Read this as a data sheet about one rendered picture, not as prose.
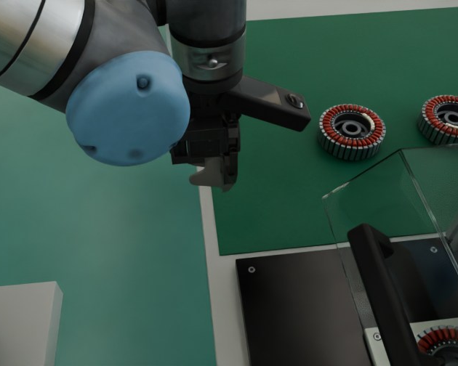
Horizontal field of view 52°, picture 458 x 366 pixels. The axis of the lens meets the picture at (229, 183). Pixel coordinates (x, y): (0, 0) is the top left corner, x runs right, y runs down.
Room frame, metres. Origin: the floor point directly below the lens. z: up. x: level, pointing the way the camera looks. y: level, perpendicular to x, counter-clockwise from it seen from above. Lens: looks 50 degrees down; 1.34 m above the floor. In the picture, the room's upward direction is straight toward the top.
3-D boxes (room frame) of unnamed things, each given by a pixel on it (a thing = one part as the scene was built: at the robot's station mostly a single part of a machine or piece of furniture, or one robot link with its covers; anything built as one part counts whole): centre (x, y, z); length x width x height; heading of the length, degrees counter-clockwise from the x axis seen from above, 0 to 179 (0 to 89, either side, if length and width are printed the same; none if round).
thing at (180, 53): (0.41, 0.02, 1.06); 0.08 x 0.08 x 0.05
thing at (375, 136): (0.59, -0.21, 0.77); 0.11 x 0.11 x 0.04
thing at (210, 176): (0.40, 0.02, 0.88); 0.06 x 0.03 x 0.09; 97
